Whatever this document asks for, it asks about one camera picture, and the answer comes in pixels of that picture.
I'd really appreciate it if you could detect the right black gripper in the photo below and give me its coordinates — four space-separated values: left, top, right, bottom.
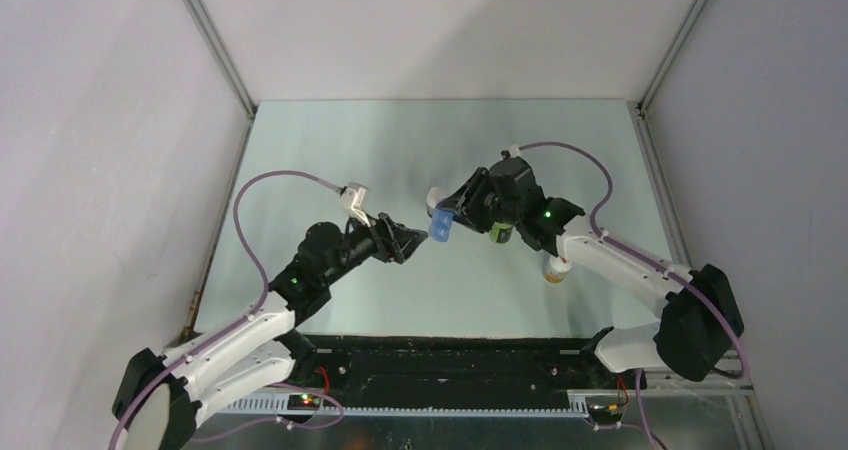
437 168 521 235

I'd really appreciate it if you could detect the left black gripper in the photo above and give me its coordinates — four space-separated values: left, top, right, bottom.
322 207 427 287

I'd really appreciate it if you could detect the blue pill organizer box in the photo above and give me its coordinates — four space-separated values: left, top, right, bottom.
428 208 454 243

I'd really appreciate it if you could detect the white bottle orange label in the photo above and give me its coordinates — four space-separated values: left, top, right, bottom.
543 255 571 284

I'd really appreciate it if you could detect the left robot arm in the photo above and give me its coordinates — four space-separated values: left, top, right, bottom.
108 213 428 449

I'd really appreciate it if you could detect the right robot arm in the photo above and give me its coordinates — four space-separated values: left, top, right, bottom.
426 156 744 388

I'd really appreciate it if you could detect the white pill bottle blue label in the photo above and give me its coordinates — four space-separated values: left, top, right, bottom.
425 187 446 214

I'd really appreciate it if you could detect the green pill bottle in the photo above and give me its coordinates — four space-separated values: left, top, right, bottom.
489 222 514 244

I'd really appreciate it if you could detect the left control board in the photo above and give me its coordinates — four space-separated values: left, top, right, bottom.
286 393 323 412

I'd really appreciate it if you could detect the control board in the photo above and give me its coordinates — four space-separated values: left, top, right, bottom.
588 403 626 415
286 393 323 412

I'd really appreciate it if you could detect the right control board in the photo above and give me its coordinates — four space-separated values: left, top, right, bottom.
588 403 626 415

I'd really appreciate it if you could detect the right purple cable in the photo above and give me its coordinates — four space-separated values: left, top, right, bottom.
517 141 750 382

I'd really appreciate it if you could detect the purple cable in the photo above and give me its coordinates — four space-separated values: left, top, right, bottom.
517 141 750 382
107 170 346 450

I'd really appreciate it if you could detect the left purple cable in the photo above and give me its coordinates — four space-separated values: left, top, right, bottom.
107 170 346 450

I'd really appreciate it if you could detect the right aluminium frame post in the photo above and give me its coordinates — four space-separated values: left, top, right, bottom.
636 0 711 117

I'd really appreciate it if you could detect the aluminium frame post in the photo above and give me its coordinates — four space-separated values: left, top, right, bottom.
636 0 711 117
182 0 258 120

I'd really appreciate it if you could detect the left aluminium frame post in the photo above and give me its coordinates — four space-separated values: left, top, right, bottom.
182 0 258 120

